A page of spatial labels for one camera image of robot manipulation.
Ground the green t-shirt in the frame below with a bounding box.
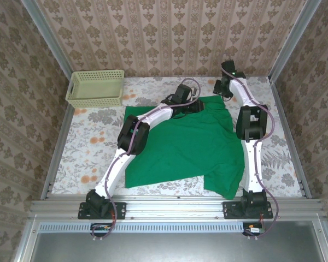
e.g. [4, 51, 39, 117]
[124, 95, 245, 200]

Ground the pale yellow perforated plastic basket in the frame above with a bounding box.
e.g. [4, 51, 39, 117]
[65, 69, 125, 109]

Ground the floral patterned table cover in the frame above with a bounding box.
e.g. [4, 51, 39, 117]
[51, 76, 304, 197]

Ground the small green circuit board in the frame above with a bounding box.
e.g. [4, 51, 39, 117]
[90, 223, 113, 237]
[243, 222, 265, 237]

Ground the grey sheet metal panel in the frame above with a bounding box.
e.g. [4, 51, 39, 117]
[30, 221, 328, 262]

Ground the aluminium side rail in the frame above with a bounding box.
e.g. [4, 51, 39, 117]
[270, 79, 313, 199]
[40, 79, 75, 201]

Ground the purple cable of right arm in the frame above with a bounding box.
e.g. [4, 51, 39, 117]
[220, 68, 280, 241]

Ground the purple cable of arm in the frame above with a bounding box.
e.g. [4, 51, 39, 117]
[91, 78, 202, 242]
[220, 68, 280, 241]

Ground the aluminium corner post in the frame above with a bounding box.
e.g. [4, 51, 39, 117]
[269, 0, 322, 81]
[20, 0, 74, 80]

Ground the aluminium cross rail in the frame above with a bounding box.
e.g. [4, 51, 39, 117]
[30, 196, 325, 221]

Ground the black base plate of right arm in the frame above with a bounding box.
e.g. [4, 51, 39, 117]
[222, 201, 273, 219]

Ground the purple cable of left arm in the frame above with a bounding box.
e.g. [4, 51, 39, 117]
[91, 78, 202, 242]

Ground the slotted grey cable duct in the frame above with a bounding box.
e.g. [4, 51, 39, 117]
[39, 221, 263, 233]

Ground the black base plate of left arm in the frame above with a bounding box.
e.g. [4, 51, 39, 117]
[78, 201, 127, 220]

